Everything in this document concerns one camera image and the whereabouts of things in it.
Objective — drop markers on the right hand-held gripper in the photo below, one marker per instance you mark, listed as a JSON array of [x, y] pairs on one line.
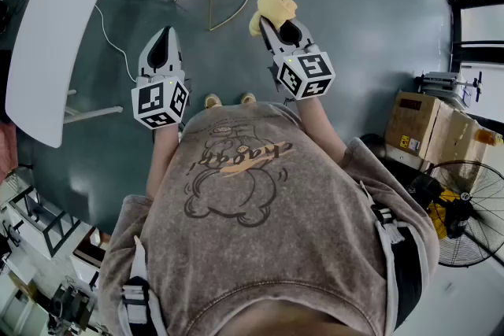
[[307, 71]]

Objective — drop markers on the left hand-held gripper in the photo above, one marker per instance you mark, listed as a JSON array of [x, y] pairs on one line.
[[151, 102]]

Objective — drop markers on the yellow cleaning cloth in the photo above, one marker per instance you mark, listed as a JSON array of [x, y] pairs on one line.
[[273, 2]]

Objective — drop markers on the person's left forearm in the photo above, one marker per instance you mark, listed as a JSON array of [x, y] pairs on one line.
[[163, 153]]

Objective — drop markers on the person's right forearm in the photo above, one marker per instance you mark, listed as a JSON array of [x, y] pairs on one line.
[[319, 126]]

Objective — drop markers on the person's yellow left shoe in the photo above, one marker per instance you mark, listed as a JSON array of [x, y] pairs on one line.
[[212, 101]]

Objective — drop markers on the person's yellow shoe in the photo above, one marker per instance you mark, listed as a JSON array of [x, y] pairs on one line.
[[212, 101], [247, 97]]

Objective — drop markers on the person's yellow right shoe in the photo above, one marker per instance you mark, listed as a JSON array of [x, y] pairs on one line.
[[247, 97]]

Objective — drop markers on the white curved table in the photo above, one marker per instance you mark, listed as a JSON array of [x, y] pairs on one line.
[[59, 31]]

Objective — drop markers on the black round bin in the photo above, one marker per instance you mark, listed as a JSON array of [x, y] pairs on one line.
[[372, 145]]

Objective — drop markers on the grey metal machine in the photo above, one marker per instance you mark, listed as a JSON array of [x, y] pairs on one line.
[[439, 80]]

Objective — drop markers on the black framed glass door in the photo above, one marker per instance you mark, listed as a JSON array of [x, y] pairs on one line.
[[482, 23]]

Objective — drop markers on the large cardboard box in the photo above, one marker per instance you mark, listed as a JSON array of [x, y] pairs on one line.
[[458, 137]]

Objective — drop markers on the person's brown printed shirt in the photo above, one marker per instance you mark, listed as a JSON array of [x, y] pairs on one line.
[[256, 248]]

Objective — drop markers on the black floor fan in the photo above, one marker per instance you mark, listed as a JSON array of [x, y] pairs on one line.
[[466, 196]]

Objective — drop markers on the black metal frame rack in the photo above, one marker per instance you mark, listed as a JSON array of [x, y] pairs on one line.
[[51, 220]]

